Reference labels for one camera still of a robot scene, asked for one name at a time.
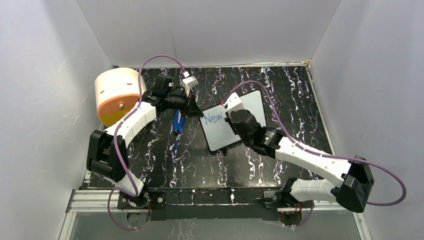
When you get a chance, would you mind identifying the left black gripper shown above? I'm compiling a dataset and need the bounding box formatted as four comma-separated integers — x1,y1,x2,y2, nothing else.
165,90,205,119

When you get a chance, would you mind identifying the small black-framed whiteboard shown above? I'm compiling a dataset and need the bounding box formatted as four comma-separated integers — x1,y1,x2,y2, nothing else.
199,89,267,152

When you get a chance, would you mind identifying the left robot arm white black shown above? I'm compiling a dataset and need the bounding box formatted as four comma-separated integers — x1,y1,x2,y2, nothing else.
86,72,203,208

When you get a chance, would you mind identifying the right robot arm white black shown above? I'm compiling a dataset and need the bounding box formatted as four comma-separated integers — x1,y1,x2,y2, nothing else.
225,109,374,213

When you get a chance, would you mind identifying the blue stapler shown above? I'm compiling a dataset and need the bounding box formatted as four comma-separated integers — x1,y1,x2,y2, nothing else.
172,110,187,135

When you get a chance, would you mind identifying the cream orange cylindrical drum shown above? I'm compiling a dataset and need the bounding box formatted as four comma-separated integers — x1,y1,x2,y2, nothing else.
94,67,147,127

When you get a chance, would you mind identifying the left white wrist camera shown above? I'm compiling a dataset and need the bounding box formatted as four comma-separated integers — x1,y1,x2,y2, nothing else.
181,71,199,97

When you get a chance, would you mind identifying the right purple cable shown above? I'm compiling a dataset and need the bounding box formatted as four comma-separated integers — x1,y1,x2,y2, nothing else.
222,80,408,228

